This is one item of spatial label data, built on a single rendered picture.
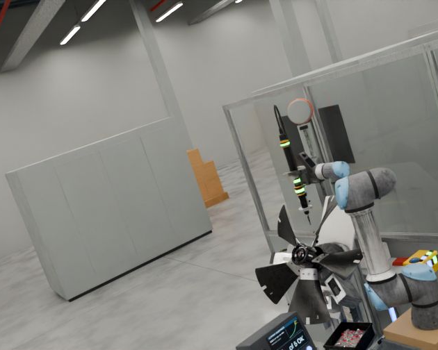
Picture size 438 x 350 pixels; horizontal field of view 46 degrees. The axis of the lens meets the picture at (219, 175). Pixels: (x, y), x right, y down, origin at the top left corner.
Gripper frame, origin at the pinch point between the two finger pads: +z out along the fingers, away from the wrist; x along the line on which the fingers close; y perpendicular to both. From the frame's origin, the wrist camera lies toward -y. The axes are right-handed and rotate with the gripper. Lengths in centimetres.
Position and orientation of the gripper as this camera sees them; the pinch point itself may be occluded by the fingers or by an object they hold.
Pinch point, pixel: (289, 171)
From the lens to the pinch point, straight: 263.6
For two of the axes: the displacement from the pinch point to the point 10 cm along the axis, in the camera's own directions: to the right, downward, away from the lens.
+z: -5.8, 0.7, 8.1
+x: 7.5, -3.4, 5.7
